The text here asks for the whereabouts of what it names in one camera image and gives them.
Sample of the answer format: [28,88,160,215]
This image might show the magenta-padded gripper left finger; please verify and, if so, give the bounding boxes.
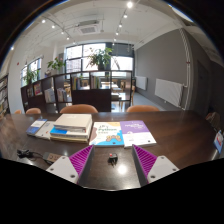
[45,143,95,186]

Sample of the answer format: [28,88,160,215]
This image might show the large white wall radiator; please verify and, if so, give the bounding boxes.
[154,78,184,108]

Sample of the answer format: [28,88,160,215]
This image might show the large green potted plant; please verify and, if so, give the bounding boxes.
[87,47,114,71]

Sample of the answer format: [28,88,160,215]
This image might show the dark grey door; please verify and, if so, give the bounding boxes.
[194,59,213,118]

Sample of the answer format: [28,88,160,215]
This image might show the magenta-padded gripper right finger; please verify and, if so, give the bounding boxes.
[132,144,181,186]

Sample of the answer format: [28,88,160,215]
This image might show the medium green potted plant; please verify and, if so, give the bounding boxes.
[46,57,66,76]

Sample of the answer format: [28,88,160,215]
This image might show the ceiling spot lights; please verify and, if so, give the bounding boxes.
[9,0,134,51]

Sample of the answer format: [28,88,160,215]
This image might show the small black charger block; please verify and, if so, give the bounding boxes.
[108,152,119,166]

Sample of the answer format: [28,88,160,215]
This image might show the blue cover book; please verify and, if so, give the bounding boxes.
[25,118,48,137]

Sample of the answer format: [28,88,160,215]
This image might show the purple and white book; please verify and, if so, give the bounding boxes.
[119,120,158,149]

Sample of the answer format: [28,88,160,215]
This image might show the ceiling air conditioner unit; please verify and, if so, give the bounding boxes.
[77,20,101,35]

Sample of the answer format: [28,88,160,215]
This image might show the green potted plant by window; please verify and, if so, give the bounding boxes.
[22,68,40,85]

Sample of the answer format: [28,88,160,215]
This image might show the small white wall radiator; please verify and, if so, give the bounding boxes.
[135,75,148,91]

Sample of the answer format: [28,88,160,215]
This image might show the dark wooden shelf unit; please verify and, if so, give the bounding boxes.
[20,69,134,114]

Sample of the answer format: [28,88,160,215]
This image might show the thick beige book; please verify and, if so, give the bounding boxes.
[53,113,94,134]

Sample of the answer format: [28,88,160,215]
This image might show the large multi-pane window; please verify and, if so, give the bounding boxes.
[65,42,134,74]

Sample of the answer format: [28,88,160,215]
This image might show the black power strip cable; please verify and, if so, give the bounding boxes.
[16,148,46,161]

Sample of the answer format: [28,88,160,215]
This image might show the wall bookshelf unit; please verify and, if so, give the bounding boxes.
[0,74,10,118]

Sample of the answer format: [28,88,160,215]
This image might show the colourful illustrated book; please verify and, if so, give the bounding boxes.
[88,121,125,148]

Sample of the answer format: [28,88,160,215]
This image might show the side window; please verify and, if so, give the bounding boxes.
[20,58,43,87]

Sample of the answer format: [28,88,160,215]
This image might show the white cover book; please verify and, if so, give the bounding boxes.
[34,120,56,140]

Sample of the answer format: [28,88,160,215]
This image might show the blue card sign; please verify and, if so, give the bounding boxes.
[213,129,224,154]

